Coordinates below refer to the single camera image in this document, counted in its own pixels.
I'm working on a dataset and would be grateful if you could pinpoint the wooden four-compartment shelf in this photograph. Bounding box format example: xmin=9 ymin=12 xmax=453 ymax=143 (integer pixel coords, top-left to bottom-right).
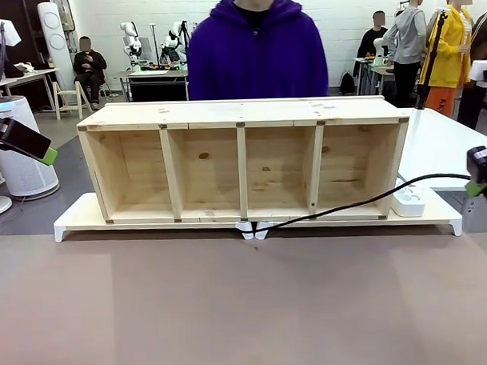
xmin=75 ymin=92 xmax=414 ymax=231

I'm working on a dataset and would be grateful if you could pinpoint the person in purple hoodie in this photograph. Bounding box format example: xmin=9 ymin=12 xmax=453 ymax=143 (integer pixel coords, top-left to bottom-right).
xmin=183 ymin=0 xmax=331 ymax=102

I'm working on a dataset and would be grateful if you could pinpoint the mannequin in grey hoodie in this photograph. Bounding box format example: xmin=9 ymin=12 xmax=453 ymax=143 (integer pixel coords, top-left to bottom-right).
xmin=381 ymin=0 xmax=433 ymax=109

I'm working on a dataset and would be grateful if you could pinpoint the black tripod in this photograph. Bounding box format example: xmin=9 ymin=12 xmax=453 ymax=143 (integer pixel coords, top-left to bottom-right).
xmin=411 ymin=6 xmax=454 ymax=110

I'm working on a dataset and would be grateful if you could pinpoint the cluttered wooden side table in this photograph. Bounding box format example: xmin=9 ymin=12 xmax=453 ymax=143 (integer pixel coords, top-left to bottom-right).
xmin=0 ymin=60 xmax=62 ymax=117

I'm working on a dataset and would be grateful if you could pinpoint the black backpack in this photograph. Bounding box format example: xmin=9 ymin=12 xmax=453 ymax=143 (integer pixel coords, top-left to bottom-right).
xmin=338 ymin=70 xmax=357 ymax=96

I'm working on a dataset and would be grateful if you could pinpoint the seated person in black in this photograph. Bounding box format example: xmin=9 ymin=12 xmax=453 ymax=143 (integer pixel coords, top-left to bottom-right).
xmin=71 ymin=34 xmax=110 ymax=112

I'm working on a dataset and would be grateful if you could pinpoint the person in brown jacket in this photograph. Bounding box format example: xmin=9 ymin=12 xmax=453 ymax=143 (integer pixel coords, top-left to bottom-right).
xmin=454 ymin=3 xmax=487 ymax=131

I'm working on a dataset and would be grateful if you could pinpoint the white table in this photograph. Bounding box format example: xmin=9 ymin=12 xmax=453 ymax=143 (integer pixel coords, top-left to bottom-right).
xmin=395 ymin=103 xmax=487 ymax=194

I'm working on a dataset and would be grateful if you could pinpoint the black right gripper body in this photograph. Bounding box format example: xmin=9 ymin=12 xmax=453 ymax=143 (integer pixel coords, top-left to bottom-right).
xmin=465 ymin=144 xmax=487 ymax=188

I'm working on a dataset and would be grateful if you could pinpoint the small white robot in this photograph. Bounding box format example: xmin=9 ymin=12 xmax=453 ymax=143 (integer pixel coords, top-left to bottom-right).
xmin=371 ymin=34 xmax=391 ymax=67

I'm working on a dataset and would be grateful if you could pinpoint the wooden riser with power strip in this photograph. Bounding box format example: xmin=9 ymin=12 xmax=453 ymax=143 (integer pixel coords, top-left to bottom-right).
xmin=243 ymin=178 xmax=464 ymax=245

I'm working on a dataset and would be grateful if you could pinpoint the tall white tower appliance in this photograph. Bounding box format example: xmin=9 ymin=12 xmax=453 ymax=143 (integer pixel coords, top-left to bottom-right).
xmin=36 ymin=0 xmax=74 ymax=71

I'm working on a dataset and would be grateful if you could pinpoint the white cylindrical air purifier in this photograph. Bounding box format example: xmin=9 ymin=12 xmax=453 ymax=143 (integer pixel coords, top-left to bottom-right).
xmin=0 ymin=94 xmax=62 ymax=202

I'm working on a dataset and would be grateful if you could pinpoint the grey background table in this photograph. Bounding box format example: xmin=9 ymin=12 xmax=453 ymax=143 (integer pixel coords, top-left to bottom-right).
xmin=111 ymin=66 xmax=190 ymax=105

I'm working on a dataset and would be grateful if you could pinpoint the person in black sweater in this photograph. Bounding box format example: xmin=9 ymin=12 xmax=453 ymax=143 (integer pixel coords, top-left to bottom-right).
xmin=354 ymin=10 xmax=394 ymax=96

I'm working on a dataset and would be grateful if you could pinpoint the white power strip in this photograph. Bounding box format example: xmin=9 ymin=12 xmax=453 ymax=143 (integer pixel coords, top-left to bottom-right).
xmin=389 ymin=179 xmax=429 ymax=219

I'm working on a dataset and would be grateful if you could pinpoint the mannequin in yellow jacket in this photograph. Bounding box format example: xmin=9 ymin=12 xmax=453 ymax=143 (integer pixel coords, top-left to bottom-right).
xmin=417 ymin=0 xmax=479 ymax=119

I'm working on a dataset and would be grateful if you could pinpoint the black power cable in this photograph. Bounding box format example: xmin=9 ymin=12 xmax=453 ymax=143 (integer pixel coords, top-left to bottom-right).
xmin=261 ymin=171 xmax=474 ymax=232

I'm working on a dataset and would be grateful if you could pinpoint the wooden folding stool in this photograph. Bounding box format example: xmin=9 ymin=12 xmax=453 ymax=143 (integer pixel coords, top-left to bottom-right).
xmin=53 ymin=79 xmax=95 ymax=121

